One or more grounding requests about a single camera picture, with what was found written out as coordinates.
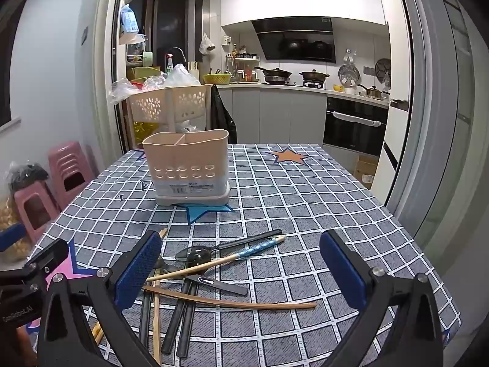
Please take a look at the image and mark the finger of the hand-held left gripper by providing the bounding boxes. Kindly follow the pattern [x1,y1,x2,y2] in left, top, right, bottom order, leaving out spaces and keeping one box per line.
[0,223,27,252]
[25,239,70,276]

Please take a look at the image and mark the blue star sticker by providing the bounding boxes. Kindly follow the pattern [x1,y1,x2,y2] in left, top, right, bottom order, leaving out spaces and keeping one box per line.
[174,201,234,225]

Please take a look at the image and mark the cardboard box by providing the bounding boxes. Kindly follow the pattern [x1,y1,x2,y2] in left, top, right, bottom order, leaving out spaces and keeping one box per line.
[353,155,379,190]

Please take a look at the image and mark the blue white packet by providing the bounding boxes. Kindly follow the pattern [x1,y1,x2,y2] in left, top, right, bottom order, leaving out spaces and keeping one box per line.
[120,5,140,35]

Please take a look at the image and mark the round dark mesh screen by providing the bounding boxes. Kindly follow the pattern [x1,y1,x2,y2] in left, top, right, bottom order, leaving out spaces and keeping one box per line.
[374,58,392,82]

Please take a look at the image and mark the black range hood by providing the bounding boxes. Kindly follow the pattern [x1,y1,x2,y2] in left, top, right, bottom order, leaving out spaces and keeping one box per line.
[251,17,337,64]

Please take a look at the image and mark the dark handled metal spoon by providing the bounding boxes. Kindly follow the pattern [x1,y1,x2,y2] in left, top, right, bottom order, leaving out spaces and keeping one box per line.
[175,229,282,269]

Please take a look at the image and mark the clear bag of yellowish stuff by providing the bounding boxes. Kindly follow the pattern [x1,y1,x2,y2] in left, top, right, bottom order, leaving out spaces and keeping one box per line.
[0,194,32,264]

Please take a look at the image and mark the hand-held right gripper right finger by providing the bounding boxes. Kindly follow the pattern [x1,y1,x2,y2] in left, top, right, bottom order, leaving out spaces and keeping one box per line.
[319,230,457,367]

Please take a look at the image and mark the clear plastic bags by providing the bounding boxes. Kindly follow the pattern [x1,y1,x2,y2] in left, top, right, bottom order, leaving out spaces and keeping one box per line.
[109,64,202,105]

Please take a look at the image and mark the black built-in oven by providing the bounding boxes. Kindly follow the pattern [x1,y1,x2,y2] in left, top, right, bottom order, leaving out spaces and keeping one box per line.
[323,97,389,157]

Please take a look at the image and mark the orange star sticker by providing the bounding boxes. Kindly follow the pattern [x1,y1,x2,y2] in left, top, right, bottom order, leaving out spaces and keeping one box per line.
[265,147,310,166]

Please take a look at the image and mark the blue patterned wooden chopstick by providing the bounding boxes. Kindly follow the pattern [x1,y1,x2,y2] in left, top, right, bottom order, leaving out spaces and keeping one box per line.
[145,236,286,281]

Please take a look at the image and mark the white hanging plastic bag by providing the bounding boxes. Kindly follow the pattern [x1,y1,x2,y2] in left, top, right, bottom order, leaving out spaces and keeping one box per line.
[199,32,217,56]

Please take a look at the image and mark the black handled utensil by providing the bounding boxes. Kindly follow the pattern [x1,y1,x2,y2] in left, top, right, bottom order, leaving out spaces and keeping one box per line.
[161,277,192,354]
[176,294,200,357]

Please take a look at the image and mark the black wok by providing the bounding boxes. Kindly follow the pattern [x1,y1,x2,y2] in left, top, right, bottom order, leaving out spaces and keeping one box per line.
[254,67,293,85]

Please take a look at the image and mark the pink star sticker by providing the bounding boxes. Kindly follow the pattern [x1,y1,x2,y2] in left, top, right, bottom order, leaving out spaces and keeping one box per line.
[45,237,97,292]

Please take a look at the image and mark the dark cooking pot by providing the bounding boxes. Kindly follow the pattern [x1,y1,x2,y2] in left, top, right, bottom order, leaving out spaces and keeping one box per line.
[299,69,330,85]

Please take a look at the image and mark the white spice rack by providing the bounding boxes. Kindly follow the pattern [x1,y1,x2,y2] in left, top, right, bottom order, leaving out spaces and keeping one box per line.
[225,51,261,84]

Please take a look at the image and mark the black hanging cloth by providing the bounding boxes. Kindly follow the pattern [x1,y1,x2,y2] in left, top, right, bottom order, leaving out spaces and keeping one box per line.
[210,84,238,145]

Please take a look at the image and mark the black bag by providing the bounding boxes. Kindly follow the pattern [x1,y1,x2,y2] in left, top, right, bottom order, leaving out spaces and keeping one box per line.
[6,162,49,192]

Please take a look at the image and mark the pink plastic stool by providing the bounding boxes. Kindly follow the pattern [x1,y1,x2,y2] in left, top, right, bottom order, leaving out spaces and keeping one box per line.
[48,141,96,209]
[13,181,62,243]

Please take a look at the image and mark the checkered blue grey tablecloth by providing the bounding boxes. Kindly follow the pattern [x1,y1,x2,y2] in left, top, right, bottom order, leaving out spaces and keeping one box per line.
[28,143,461,367]

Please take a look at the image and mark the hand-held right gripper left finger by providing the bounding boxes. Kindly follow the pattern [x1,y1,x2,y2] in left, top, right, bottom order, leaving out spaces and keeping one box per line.
[36,230,163,367]

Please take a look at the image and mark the round metal mesh screen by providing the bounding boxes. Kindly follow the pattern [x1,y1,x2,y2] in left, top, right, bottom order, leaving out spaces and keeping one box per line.
[338,64,360,87]

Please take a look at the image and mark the white refrigerator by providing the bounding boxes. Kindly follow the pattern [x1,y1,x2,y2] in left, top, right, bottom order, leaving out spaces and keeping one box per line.
[370,0,412,204]

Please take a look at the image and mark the beige perforated basket rack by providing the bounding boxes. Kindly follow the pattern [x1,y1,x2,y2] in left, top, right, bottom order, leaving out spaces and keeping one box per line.
[126,84,212,150]

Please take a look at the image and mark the curved kitchen faucet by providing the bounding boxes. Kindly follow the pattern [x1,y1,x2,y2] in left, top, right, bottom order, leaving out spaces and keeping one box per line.
[166,47,188,70]

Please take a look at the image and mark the yellow green tub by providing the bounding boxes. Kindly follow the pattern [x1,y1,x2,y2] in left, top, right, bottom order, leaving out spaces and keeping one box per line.
[132,67,161,81]

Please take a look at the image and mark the green colander basket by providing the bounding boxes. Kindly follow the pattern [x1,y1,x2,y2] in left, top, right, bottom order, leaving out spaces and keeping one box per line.
[202,73,232,85]

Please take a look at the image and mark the beige plastic utensil holder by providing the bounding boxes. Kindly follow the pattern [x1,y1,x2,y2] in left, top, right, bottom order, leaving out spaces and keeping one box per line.
[142,129,231,208]

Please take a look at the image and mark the small steel saucepan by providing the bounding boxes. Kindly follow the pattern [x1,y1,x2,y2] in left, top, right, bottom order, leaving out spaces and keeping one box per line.
[357,84,391,99]

